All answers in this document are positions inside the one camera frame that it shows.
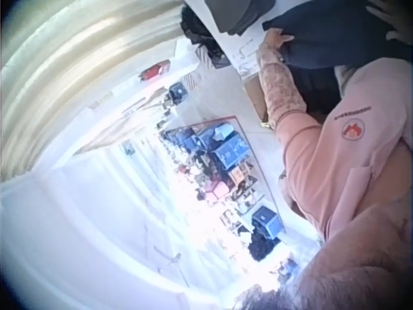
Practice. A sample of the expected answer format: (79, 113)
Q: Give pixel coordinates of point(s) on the white printed paper sheet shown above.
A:
(246, 55)

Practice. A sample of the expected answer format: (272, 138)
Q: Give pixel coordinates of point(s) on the person's left fingers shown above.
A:
(286, 37)

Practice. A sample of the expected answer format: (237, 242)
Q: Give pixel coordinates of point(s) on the heap of black clothing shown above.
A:
(195, 29)

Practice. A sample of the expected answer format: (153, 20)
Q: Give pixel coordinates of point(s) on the person's right hand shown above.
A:
(385, 14)

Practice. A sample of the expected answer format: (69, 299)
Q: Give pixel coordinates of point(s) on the dark navy garment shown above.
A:
(329, 42)

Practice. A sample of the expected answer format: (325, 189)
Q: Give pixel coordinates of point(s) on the blue machine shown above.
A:
(177, 92)

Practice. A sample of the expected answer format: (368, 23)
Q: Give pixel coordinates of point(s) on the person's left hand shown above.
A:
(273, 38)

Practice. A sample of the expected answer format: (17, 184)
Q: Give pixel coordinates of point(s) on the dark grey folded garment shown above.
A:
(240, 16)

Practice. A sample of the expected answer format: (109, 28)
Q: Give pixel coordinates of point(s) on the person's right fingers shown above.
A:
(388, 19)

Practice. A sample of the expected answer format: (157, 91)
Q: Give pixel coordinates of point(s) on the brown cardboard box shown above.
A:
(255, 97)

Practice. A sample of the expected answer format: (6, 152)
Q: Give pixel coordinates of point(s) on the black fabric heap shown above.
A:
(259, 246)

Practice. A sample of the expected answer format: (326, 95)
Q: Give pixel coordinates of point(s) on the black pleated garment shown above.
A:
(311, 88)

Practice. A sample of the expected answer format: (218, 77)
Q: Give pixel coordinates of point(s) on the white carton with striped edge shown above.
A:
(204, 53)
(192, 79)

